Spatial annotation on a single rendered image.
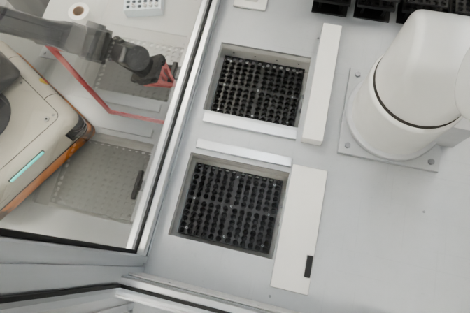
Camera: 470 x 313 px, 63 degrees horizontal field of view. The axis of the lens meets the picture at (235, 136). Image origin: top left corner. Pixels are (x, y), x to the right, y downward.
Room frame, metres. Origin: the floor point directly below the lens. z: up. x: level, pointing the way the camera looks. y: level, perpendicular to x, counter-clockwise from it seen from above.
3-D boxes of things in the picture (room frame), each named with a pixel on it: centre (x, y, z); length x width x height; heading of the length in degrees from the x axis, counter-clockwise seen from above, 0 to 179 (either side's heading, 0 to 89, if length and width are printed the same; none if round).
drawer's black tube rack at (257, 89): (0.45, -0.08, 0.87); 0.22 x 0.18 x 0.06; 69
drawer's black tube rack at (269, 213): (0.15, 0.04, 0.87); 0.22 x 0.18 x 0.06; 69
